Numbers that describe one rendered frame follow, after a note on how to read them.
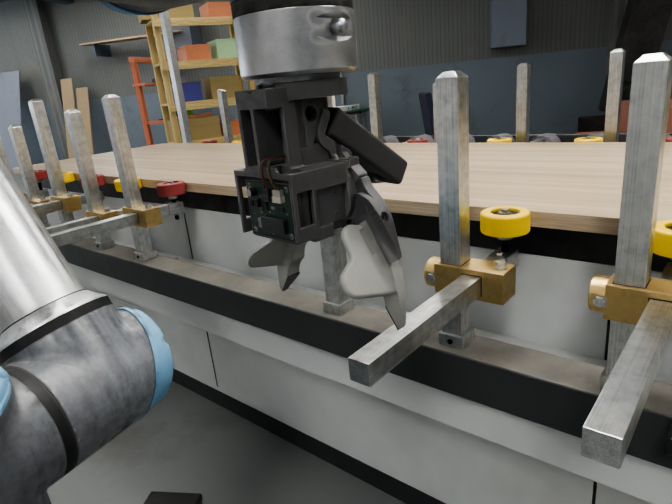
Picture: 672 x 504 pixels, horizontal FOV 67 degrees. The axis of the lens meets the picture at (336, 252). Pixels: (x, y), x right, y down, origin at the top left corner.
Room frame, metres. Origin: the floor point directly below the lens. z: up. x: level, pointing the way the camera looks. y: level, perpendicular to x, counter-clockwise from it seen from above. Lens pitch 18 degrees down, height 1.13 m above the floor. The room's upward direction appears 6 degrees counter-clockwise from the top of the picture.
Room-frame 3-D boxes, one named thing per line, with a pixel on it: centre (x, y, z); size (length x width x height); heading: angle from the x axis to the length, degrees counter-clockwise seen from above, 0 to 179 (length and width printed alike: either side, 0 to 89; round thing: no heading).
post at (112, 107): (1.42, 0.56, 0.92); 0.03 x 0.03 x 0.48; 49
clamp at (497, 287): (0.75, -0.21, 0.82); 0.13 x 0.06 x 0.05; 49
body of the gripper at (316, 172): (0.41, 0.02, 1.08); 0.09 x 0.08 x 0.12; 134
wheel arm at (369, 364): (0.66, -0.16, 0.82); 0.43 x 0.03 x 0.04; 139
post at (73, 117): (1.59, 0.75, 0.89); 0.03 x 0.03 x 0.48; 49
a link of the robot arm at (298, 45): (0.41, 0.01, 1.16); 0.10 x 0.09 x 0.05; 44
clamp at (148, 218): (1.41, 0.54, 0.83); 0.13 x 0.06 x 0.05; 49
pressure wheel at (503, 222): (0.81, -0.29, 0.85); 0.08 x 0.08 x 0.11
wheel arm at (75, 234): (1.32, 0.59, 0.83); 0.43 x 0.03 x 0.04; 139
